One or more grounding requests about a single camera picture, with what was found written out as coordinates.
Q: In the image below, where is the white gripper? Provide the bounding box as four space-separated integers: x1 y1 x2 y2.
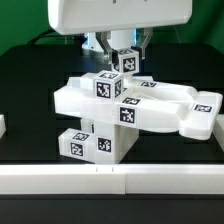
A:
47 0 193 64

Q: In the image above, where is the white tagged cube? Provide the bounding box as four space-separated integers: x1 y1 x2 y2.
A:
111 48 139 74
93 70 123 101

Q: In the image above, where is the white chair back frame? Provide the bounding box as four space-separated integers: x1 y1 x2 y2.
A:
54 73 222 140

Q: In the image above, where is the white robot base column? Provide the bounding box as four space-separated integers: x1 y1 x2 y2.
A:
82 29 137 58

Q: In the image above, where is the white block right edge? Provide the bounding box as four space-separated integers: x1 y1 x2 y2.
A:
213 115 224 152

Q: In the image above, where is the black cable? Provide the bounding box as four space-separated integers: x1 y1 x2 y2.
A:
26 28 58 46

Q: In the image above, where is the white front rail bar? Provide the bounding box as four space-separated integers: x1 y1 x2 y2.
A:
0 164 224 195

